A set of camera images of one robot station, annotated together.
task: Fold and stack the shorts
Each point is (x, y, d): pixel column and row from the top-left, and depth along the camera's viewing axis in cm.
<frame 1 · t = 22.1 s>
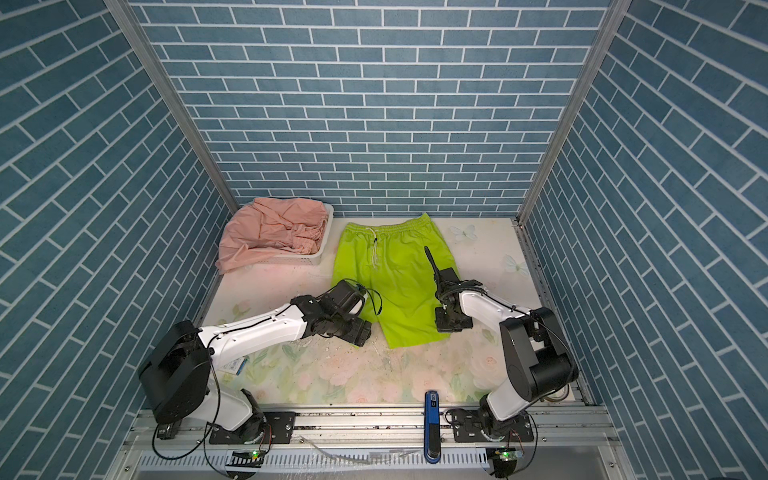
left hand: (360, 331, 85), fingers open
right hand: (445, 323, 91), fingers closed
neon green shorts: (390, 269, 104), point 4 cm above the table
pink shorts: (290, 226, 117), point 3 cm above the table
white plastic basket: (307, 259, 102), point 7 cm above the table

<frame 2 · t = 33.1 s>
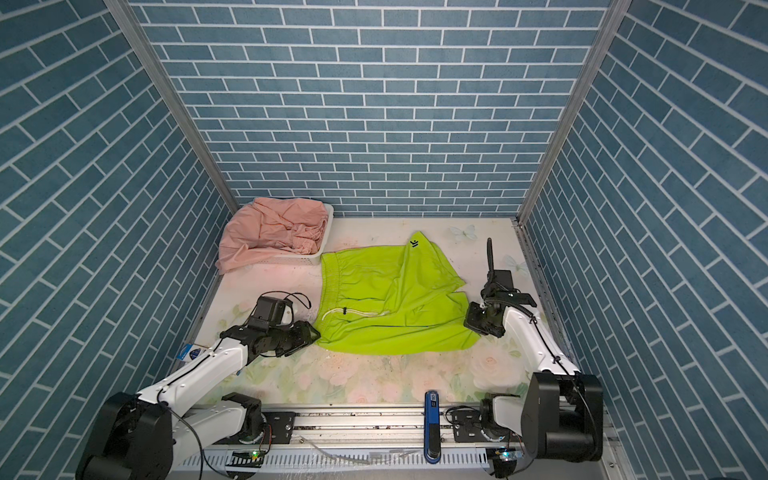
left hand: (315, 336, 86), fingers open
right hand: (468, 319, 86), fingers closed
neon green shorts: (380, 300, 97), point 3 cm above the table
the other named things where they were.

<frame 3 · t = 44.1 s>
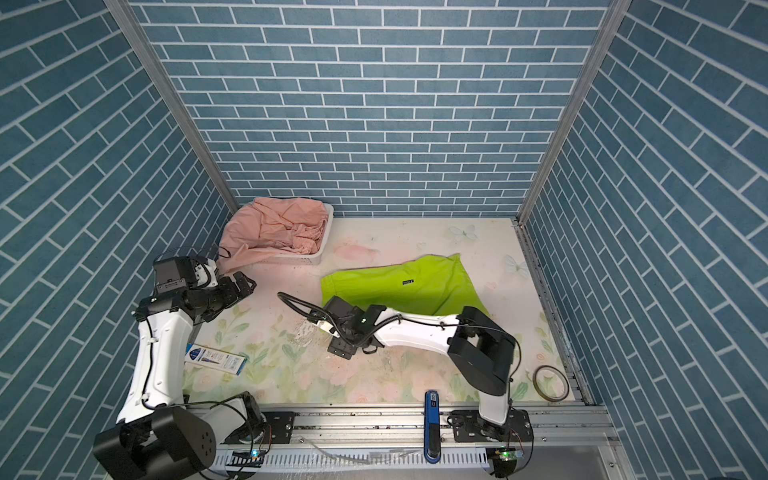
left hand: (241, 288, 79), fingers open
right hand: (338, 327, 84), fingers open
neon green shorts: (437, 284, 101), point 3 cm above the table
the other named things where they were.

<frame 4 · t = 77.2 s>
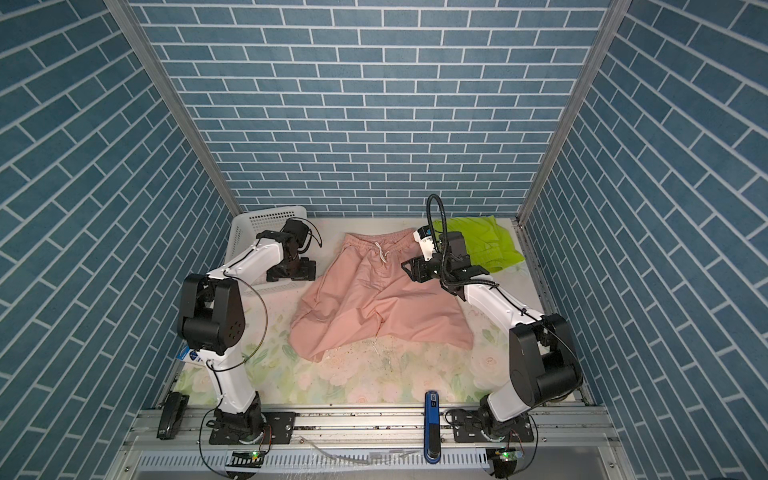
left hand: (297, 275, 96), fingers open
right hand: (407, 258, 88), fingers open
neon green shorts: (486, 244, 110), point 5 cm above the table
pink shorts: (364, 292, 95), point 6 cm above the table
the other named things where they were.

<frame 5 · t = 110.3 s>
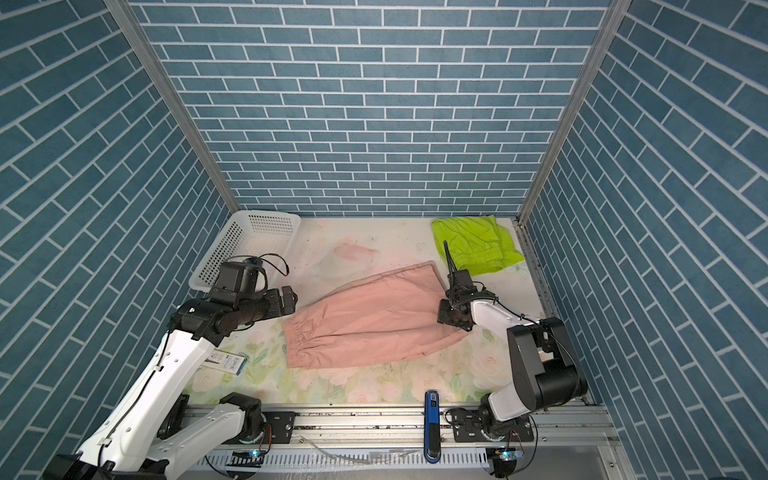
left hand: (283, 299, 76), fingers open
right hand: (443, 312, 93), fingers open
pink shorts: (385, 313, 95), point 2 cm above the table
the other named things where they were.

